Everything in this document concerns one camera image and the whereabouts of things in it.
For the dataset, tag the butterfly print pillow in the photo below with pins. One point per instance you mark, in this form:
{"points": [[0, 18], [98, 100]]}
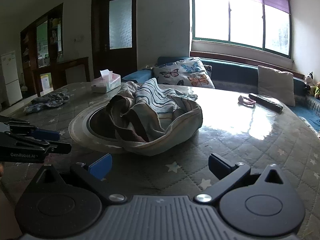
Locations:
{"points": [[182, 72]]}

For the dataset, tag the dark grey cloth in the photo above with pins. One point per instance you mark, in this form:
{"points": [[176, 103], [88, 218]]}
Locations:
{"points": [[50, 100]]}

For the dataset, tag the dark wooden door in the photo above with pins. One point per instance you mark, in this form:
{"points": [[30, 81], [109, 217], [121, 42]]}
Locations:
{"points": [[100, 30]]}

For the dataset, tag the white refrigerator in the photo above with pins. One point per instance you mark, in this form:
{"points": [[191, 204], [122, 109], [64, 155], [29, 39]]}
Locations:
{"points": [[10, 80]]}

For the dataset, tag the dark wooden shelf cabinet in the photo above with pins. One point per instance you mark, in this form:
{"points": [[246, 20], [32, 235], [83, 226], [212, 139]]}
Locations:
{"points": [[32, 42]]}

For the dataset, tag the dark wooden sideboard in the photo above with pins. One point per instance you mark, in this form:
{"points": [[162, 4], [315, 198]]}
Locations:
{"points": [[75, 62]]}

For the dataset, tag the yellow green sign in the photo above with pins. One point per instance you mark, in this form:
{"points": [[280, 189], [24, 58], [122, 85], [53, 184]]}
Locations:
{"points": [[46, 81]]}

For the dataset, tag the black remote control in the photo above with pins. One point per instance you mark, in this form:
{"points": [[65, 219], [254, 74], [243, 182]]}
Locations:
{"points": [[265, 102]]}

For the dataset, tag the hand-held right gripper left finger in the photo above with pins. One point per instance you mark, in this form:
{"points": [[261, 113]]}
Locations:
{"points": [[101, 166]]}

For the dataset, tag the black white plush toy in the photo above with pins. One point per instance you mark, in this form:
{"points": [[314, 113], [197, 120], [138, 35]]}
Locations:
{"points": [[309, 77]]}

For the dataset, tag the round black cooktop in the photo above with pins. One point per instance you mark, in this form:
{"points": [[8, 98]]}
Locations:
{"points": [[100, 125]]}

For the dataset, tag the pink hair scrunchie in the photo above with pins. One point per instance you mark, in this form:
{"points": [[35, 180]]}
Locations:
{"points": [[246, 101]]}

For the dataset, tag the quilted star table cover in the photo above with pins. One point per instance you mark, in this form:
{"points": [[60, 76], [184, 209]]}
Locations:
{"points": [[250, 160]]}

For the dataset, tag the brown plush toy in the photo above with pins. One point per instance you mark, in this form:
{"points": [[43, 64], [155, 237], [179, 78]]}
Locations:
{"points": [[317, 88]]}

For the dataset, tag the beige pillow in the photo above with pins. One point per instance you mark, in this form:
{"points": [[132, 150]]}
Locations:
{"points": [[275, 85]]}

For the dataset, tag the striped grey shirt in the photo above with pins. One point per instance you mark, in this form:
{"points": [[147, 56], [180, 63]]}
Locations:
{"points": [[150, 97]]}

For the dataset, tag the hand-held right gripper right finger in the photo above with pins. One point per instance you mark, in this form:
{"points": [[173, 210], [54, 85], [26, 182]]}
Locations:
{"points": [[217, 165]]}

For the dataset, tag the blue sofa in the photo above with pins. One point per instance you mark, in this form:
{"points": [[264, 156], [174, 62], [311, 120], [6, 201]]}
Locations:
{"points": [[232, 72]]}

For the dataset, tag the green framed window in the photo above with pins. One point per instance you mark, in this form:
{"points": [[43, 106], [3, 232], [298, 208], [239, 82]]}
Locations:
{"points": [[245, 20]]}

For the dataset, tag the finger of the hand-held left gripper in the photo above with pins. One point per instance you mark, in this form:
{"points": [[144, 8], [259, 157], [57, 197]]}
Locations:
{"points": [[60, 148], [46, 135]]}

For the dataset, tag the pink white tissue box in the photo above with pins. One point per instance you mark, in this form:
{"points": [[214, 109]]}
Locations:
{"points": [[110, 83]]}

